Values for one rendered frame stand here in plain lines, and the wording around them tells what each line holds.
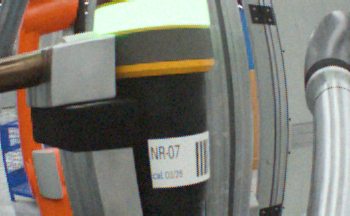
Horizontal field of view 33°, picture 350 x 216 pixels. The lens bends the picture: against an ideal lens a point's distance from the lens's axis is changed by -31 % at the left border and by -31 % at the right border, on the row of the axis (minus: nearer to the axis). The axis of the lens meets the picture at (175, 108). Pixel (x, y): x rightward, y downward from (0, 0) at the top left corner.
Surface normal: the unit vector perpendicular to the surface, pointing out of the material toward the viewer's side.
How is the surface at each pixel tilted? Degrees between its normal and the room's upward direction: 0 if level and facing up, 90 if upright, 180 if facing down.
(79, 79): 90
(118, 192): 90
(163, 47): 90
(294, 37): 90
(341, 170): 45
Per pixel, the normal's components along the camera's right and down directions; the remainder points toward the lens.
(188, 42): 0.58, 0.02
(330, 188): -0.41, -0.62
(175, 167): 0.34, 0.04
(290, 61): 0.07, 0.07
